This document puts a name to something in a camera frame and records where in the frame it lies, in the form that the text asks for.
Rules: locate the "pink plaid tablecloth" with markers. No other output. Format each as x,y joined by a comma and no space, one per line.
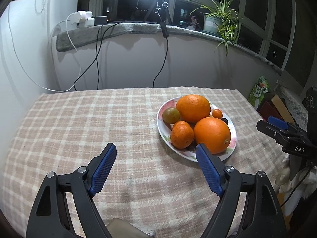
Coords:
149,184

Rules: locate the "dark purple grape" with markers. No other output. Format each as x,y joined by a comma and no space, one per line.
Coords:
225,120

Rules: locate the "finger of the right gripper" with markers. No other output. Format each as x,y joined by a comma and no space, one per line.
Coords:
272,132
278,123

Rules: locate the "potted spider plant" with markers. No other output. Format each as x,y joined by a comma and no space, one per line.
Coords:
225,18

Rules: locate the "large orange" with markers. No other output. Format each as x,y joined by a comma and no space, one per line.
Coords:
213,133
193,108

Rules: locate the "medium mandarin orange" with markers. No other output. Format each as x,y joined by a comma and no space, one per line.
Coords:
182,135

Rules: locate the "cardboard box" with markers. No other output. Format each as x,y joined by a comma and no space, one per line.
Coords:
272,105

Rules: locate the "white plush cloth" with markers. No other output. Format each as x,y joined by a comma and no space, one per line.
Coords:
295,185

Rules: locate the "tiny kumquat orange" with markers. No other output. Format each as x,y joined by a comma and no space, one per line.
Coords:
217,113

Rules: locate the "green snack package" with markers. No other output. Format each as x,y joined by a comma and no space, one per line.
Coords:
260,89

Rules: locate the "green brown tomato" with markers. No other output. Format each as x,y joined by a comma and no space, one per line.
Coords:
171,115

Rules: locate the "black power adapter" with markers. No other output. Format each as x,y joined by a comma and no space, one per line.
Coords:
100,20

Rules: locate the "white floral plate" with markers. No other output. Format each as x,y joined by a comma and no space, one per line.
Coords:
188,153

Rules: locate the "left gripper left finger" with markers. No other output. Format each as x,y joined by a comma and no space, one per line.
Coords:
50,215

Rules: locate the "white power strip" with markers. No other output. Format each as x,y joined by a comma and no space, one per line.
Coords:
82,18

